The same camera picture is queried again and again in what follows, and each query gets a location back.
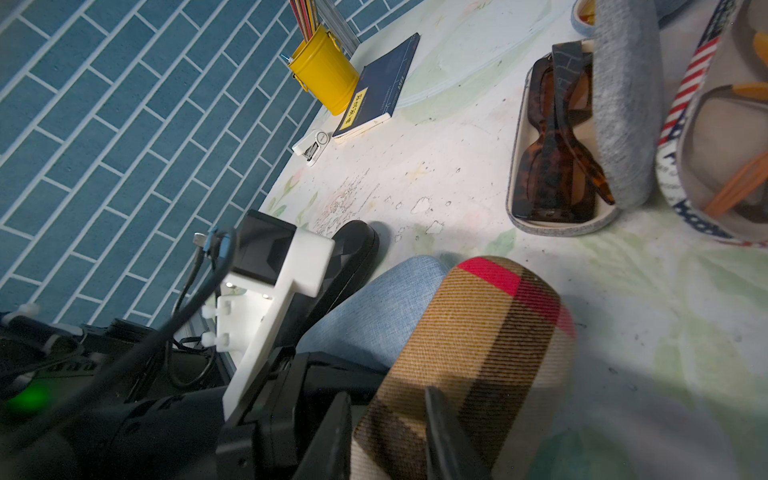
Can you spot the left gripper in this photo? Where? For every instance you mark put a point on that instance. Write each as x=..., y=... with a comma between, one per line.
x=272, y=426

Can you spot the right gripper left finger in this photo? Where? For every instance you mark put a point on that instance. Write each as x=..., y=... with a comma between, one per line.
x=329, y=453

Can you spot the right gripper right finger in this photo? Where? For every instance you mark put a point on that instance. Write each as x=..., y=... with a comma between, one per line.
x=450, y=454

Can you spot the plaid beige glasses case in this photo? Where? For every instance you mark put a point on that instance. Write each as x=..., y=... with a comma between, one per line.
x=499, y=343

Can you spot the light blue denim case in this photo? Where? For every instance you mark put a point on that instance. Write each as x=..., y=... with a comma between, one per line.
x=372, y=326

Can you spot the black glasses case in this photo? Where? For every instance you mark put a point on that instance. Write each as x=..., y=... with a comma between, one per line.
x=350, y=266

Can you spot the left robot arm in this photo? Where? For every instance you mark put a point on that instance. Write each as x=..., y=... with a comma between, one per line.
x=173, y=437

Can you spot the grey case tortoise sunglasses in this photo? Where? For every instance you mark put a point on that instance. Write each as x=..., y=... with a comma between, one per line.
x=628, y=112

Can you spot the flag pattern glasses case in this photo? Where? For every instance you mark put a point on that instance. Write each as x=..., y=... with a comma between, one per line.
x=670, y=174

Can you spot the blue case yellow glasses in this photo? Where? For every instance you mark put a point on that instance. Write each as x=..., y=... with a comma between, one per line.
x=589, y=16

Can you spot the tortoise brown sunglasses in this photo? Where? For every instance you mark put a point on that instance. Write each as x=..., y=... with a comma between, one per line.
x=556, y=178

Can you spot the dark blue book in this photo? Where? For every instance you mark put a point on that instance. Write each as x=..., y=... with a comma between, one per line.
x=378, y=90

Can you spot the yellow pencil cup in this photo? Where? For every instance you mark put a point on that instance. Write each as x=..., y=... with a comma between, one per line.
x=322, y=69

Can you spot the coloured pencils bundle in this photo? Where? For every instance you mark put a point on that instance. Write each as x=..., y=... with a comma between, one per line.
x=306, y=16

